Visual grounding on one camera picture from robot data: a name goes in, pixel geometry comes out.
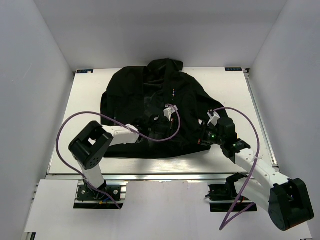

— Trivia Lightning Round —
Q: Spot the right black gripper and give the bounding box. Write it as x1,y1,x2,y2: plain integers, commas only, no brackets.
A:
187,121,225,146

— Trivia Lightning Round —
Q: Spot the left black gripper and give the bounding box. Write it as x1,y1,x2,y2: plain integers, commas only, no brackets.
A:
148,118,185,143

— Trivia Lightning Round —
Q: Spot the black jacket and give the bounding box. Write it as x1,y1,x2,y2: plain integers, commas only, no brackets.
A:
100,58,227,159

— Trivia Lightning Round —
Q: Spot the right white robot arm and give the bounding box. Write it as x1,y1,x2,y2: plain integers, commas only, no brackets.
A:
198,116,315,231

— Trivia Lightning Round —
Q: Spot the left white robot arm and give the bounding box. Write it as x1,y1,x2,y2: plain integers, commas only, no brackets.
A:
68,115,181,200

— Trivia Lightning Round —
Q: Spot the blue table label right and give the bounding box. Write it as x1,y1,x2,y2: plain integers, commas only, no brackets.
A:
224,67,243,72

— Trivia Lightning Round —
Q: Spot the blue table label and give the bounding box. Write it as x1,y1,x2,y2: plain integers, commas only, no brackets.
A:
76,69,94,74
224,67,243,72

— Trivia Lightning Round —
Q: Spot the blue table label left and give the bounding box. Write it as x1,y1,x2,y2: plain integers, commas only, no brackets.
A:
76,69,94,74

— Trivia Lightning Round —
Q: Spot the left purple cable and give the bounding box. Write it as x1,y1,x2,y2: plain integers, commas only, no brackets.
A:
56,103,181,210

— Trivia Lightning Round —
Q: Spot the purple cable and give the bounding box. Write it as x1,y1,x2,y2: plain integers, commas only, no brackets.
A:
208,107,261,231
56,103,181,210

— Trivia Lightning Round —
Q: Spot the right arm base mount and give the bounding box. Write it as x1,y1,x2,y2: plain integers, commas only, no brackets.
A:
205,173,258,213

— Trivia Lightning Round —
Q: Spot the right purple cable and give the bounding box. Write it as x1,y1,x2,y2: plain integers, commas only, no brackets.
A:
208,107,261,231

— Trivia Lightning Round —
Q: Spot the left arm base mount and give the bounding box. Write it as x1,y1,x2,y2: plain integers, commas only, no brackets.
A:
73,182,127,210

